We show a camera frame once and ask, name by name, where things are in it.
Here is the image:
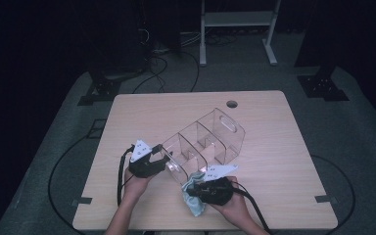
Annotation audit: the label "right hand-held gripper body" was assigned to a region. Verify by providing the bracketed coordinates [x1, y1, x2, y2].
[195, 164, 240, 207]

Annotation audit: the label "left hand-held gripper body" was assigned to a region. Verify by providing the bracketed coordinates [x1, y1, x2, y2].
[127, 139, 168, 179]

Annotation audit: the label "light blue cloth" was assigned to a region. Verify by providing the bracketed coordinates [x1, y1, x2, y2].
[180, 170, 209, 218]

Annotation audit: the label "clear acrylic divided organizer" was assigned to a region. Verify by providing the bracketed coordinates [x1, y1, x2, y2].
[156, 107, 246, 186]

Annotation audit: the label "person's left hand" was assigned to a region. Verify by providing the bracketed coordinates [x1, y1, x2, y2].
[122, 166, 157, 203]

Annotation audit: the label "person's right hand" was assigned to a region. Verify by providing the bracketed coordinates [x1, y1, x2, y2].
[210, 175, 253, 225]

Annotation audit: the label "black tape strip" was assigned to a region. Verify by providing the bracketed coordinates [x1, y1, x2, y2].
[70, 196, 93, 208]
[314, 194, 338, 204]

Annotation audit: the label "black stand base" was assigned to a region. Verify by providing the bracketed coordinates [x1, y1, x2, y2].
[77, 70, 145, 107]
[297, 65, 351, 102]

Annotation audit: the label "white metal stand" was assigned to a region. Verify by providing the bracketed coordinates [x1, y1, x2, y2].
[199, 0, 282, 68]

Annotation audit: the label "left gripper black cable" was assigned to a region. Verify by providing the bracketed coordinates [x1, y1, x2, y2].
[117, 144, 136, 208]

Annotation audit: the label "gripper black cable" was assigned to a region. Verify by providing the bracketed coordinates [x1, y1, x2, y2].
[231, 180, 272, 235]
[117, 144, 136, 208]

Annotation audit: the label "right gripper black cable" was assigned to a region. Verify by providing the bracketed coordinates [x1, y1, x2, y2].
[231, 180, 272, 235]

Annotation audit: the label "black floor cable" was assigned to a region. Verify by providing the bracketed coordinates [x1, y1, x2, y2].
[47, 134, 90, 235]
[180, 50, 201, 93]
[309, 154, 357, 235]
[131, 56, 169, 95]

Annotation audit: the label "white cables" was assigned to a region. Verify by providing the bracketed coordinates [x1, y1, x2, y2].
[178, 29, 204, 47]

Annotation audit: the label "black cable bundle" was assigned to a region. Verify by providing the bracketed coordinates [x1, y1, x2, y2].
[205, 31, 240, 47]

